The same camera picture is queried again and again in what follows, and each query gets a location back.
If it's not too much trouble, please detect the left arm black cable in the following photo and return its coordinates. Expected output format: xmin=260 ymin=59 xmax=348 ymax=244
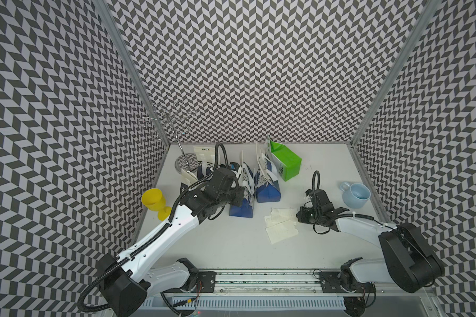
xmin=77 ymin=142 xmax=231 ymax=314

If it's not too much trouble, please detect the blue white bag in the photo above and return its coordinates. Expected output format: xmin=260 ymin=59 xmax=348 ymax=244
xmin=230 ymin=161 xmax=255 ymax=219
xmin=254 ymin=142 xmax=282 ymax=203

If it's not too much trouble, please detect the cream receipt pile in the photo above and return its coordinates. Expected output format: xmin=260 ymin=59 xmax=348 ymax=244
xmin=264 ymin=208 xmax=299 ymax=244

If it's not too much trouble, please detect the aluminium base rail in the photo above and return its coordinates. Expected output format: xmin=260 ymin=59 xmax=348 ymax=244
xmin=140 ymin=269 xmax=445 ymax=316

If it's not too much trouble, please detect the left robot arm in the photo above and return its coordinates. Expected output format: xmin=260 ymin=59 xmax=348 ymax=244
xmin=77 ymin=167 xmax=245 ymax=316

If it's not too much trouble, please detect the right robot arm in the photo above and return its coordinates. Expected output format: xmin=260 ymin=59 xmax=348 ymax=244
xmin=296 ymin=189 xmax=445 ymax=293

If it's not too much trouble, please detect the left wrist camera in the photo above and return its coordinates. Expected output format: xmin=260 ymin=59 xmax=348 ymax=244
xmin=229 ymin=162 xmax=242 ymax=176

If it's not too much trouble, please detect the yellow plastic cup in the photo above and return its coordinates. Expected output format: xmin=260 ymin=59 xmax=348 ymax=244
xmin=141 ymin=188 xmax=171 ymax=221

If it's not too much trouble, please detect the light blue mug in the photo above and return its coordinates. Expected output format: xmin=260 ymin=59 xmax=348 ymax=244
xmin=339 ymin=182 xmax=372 ymax=209

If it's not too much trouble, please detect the metal wire mug tree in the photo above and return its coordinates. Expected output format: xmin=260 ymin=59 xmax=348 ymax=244
xmin=136 ymin=100 xmax=198 ymax=173

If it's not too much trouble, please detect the green white bag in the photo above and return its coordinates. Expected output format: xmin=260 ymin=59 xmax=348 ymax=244
xmin=265 ymin=137 xmax=302 ymax=182

